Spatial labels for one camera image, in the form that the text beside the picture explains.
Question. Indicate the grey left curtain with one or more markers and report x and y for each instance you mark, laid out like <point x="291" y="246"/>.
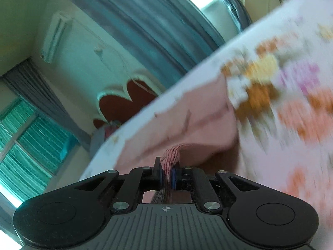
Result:
<point x="25" y="80"/>

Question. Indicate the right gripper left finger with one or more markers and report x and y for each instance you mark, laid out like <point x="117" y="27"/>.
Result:
<point x="130" y="188"/>

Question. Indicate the teal window blind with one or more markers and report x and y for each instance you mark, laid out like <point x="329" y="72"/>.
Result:
<point x="33" y="149"/>

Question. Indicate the white wall air conditioner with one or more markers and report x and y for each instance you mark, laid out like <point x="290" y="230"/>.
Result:
<point x="60" y="21"/>

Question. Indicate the blue centre curtain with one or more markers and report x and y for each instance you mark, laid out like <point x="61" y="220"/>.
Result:
<point x="168" y="37"/>

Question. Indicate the floral white bed sheet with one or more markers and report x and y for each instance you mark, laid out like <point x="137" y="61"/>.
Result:
<point x="279" y="78"/>

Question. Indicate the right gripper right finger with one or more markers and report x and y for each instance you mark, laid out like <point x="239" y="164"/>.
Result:
<point x="195" y="181"/>

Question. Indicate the blue tied right curtain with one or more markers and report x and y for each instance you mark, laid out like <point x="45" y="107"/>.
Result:
<point x="241" y="15"/>

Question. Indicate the pile of clothes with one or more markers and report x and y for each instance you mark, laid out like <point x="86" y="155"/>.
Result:
<point x="101" y="135"/>

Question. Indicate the red heart-shaped headboard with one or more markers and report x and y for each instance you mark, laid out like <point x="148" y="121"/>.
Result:
<point x="122" y="102"/>

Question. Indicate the pink long-sleeve sweater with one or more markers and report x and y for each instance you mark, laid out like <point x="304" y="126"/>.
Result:
<point x="201" y="124"/>

